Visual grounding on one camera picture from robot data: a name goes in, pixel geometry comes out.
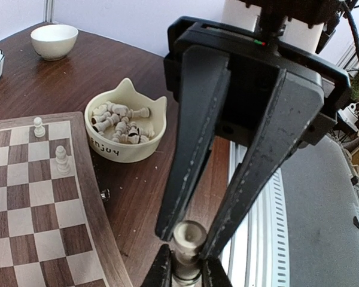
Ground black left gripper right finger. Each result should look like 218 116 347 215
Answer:
202 258 232 287

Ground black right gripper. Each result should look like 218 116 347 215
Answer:
155 17 351 259

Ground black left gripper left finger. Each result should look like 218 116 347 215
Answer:
141 244 171 287

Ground white pawn chess piece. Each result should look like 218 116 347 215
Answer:
34 117 45 138

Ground wooden chess board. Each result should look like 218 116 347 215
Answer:
0 112 131 286

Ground cream cat ear bowl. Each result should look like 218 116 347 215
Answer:
84 78 168 163

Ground plain white round bowl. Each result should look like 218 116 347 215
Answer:
31 24 79 61

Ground aluminium front rail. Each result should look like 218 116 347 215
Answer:
221 140 294 287

